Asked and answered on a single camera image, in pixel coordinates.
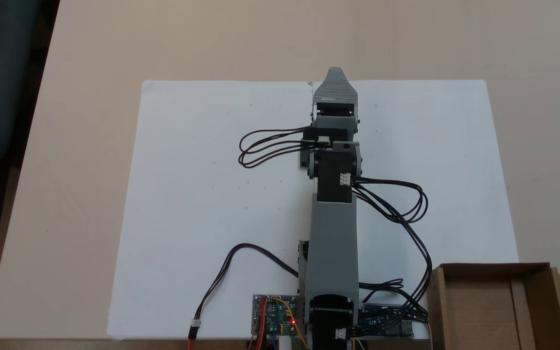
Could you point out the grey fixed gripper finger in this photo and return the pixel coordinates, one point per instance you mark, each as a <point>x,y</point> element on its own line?
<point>336,75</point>

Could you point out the white plug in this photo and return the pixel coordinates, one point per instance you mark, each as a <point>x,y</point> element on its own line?
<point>285,343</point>

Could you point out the brown cardboard box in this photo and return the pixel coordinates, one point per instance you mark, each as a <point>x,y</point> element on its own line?
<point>479,306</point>

